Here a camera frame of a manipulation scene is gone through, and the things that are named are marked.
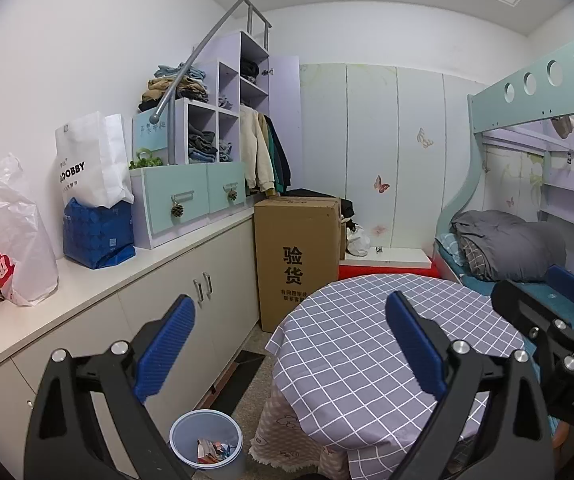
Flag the white wardrobe with butterflies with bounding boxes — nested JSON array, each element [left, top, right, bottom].
[[297, 62, 488, 262]]

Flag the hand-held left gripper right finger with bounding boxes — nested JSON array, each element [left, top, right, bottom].
[[386, 290, 555, 480]]

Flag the white plastic bag red print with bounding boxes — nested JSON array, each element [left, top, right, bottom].
[[0, 154, 60, 308]]

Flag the red platform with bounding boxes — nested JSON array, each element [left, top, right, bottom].
[[339, 261, 440, 279]]

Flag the white paper shopping bag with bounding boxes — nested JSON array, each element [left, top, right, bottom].
[[56, 111, 135, 209]]

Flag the dark green hanging jacket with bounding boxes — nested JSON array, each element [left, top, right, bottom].
[[264, 114, 293, 197]]

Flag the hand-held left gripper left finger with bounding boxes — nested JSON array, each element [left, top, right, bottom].
[[23, 295, 195, 480]]

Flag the pale blue plastic bin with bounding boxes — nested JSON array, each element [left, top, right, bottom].
[[169, 410, 245, 479]]

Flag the stack of folded clothes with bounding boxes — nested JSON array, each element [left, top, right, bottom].
[[138, 62, 209, 112]]

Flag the small white plastic bag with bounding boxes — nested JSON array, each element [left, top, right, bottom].
[[345, 222, 372, 257]]

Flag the green artificial plant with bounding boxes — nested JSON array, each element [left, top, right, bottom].
[[128, 147, 164, 171]]

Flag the teal bunk bed frame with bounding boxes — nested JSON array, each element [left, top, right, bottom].
[[434, 35, 574, 291]]

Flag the blue patterned bag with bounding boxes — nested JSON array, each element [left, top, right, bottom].
[[63, 197, 137, 270]]

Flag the round table with checked cloth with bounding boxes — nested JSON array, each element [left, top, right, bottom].
[[265, 275, 525, 480]]

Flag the tall printed cardboard box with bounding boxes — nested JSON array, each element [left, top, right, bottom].
[[253, 196, 343, 333]]

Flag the round clip-on lamp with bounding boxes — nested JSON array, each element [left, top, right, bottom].
[[551, 114, 574, 141]]

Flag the folded dark jeans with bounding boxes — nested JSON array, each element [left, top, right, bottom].
[[187, 129, 233, 164]]

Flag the grey metal handrail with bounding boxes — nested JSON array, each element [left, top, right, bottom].
[[149, 0, 272, 166]]

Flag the black garment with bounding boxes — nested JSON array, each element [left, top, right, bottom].
[[286, 187, 356, 222]]

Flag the folded black clothes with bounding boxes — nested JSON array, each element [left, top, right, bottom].
[[240, 59, 264, 84]]

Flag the beige hanging jacket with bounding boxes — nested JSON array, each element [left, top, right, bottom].
[[239, 106, 276, 194]]

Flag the long white floor cabinet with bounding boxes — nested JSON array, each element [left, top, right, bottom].
[[0, 217, 260, 480]]

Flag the purple stepped shelf unit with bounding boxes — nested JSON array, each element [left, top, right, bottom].
[[132, 30, 301, 251]]

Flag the grey duvet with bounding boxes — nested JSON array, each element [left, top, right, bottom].
[[449, 209, 568, 282]]

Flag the small teal drawer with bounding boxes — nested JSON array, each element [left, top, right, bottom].
[[207, 160, 247, 221]]

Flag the large teal drawer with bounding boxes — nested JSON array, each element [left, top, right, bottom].
[[130, 162, 211, 250]]

